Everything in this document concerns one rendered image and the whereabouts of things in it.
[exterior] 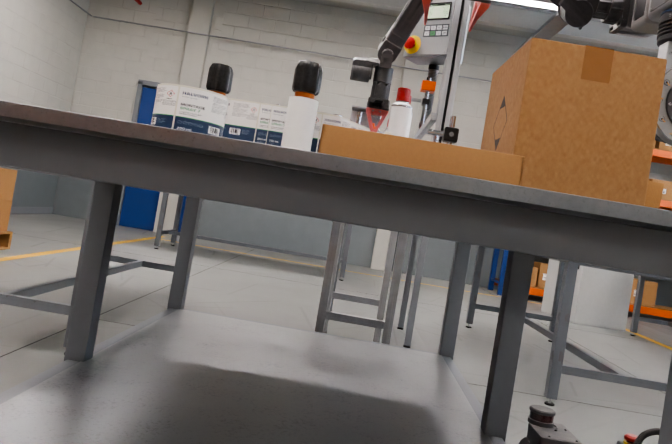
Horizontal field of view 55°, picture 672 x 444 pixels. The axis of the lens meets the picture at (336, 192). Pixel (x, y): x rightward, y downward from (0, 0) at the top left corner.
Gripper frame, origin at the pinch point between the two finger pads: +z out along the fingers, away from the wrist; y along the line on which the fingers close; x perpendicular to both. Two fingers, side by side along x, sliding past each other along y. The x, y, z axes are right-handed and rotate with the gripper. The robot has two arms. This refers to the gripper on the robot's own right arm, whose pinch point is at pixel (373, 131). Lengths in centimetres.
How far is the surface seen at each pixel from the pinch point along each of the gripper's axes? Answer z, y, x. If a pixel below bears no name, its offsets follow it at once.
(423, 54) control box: -27.9, -8.2, 11.5
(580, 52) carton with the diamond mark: -8, 82, 32
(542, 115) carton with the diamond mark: 4, 82, 27
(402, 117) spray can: 1.1, 38.7, 5.7
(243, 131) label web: 5.2, -14.1, -41.5
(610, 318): 82, -492, 285
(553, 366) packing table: 80, -122, 106
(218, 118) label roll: 6.2, 17.0, -43.2
